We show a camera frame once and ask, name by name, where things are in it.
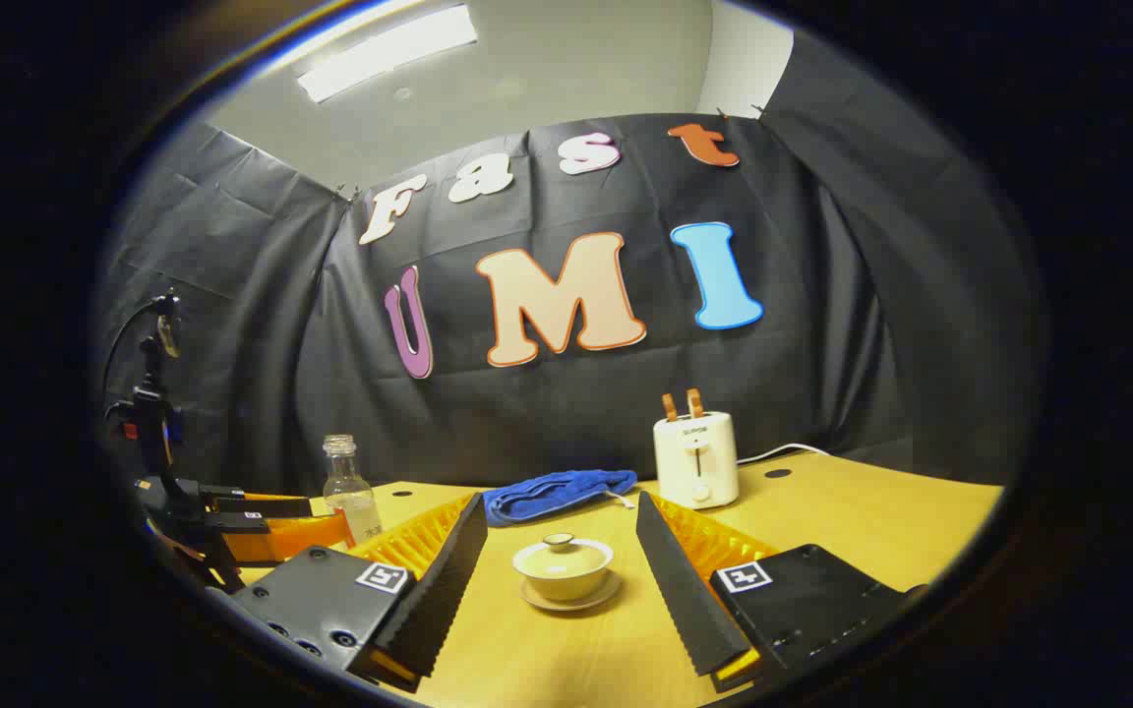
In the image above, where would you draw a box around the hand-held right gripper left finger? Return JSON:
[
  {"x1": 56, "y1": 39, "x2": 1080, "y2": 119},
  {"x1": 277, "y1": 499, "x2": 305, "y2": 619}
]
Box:
[{"x1": 230, "y1": 492, "x2": 489, "y2": 694}]

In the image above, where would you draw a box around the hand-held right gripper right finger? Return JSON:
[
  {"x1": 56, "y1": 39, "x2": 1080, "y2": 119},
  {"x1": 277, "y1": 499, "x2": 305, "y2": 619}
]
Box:
[{"x1": 635, "y1": 490, "x2": 929, "y2": 694}]

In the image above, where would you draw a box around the clear glass water bottle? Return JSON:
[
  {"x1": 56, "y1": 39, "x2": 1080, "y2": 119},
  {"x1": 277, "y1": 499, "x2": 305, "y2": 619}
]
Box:
[{"x1": 322, "y1": 434, "x2": 384, "y2": 548}]

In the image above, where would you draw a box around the cream ceramic teacup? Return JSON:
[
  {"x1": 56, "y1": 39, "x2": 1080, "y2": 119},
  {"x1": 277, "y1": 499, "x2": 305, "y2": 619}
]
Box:
[{"x1": 512, "y1": 538, "x2": 616, "y2": 603}]

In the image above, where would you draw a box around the cream teacup lid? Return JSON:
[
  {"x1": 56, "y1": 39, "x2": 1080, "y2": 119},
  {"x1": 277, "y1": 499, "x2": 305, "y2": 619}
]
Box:
[{"x1": 525, "y1": 533, "x2": 604, "y2": 573}]

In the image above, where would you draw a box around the cream teacup saucer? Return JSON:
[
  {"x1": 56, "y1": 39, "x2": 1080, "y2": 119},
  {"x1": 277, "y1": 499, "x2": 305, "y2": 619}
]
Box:
[{"x1": 519, "y1": 570, "x2": 624, "y2": 613}]

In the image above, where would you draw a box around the white toaster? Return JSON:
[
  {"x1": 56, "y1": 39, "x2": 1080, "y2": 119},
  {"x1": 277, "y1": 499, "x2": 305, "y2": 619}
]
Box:
[{"x1": 653, "y1": 411, "x2": 741, "y2": 510}]

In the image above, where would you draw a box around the blue towel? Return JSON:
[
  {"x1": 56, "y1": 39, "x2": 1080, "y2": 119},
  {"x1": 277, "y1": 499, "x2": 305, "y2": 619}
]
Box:
[{"x1": 483, "y1": 469, "x2": 639, "y2": 529}]

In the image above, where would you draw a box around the black backdrop cloth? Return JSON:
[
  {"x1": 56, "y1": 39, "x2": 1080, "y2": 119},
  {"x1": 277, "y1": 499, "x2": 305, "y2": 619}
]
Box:
[{"x1": 99, "y1": 29, "x2": 1049, "y2": 498}]

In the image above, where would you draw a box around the ceiling light panel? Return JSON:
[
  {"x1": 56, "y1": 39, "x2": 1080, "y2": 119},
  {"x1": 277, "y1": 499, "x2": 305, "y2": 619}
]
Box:
[{"x1": 296, "y1": 5, "x2": 480, "y2": 104}]

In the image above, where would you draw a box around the white power cable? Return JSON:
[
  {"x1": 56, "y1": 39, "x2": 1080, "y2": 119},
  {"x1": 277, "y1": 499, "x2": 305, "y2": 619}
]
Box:
[{"x1": 737, "y1": 442, "x2": 831, "y2": 466}]

